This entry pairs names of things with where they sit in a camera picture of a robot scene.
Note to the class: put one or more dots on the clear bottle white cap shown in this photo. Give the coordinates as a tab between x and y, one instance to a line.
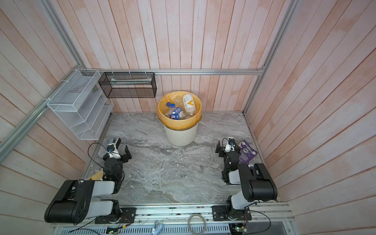
178	101

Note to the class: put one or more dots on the yellow calculator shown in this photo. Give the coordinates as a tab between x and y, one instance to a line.
98	176

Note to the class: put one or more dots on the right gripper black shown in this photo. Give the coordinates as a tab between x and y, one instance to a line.
222	150

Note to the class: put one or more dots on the black smartphone white case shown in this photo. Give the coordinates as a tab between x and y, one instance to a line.
114	143

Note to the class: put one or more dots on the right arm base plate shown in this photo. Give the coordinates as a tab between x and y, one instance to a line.
227	213

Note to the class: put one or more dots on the yellow bin liner bag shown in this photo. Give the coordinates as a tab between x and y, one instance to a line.
178	124

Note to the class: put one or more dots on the white label clear bottle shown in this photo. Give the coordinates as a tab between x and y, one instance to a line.
189	104

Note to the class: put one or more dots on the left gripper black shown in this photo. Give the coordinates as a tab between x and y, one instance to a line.
124	156

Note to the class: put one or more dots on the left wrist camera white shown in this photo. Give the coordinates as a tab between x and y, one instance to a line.
113	153

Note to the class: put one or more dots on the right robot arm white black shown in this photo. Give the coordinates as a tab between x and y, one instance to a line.
254	179

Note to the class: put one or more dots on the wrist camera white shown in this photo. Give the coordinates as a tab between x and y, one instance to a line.
230	146
113	153

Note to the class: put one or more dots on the purple framed card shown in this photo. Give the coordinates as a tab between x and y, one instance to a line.
247	153

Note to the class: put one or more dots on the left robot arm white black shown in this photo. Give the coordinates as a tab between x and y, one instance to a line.
77	200

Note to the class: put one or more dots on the white wire mesh shelf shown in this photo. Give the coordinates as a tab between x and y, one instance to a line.
82	108

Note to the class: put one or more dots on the cream waste bin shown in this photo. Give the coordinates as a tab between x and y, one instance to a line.
181	137

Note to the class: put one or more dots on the black mesh basket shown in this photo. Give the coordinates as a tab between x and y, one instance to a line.
128	84

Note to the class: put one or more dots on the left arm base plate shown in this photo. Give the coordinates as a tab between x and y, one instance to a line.
122	215

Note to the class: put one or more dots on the blue label crushed bottle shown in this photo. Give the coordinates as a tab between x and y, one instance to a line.
175	112

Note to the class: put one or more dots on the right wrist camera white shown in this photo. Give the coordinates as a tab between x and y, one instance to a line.
230	146

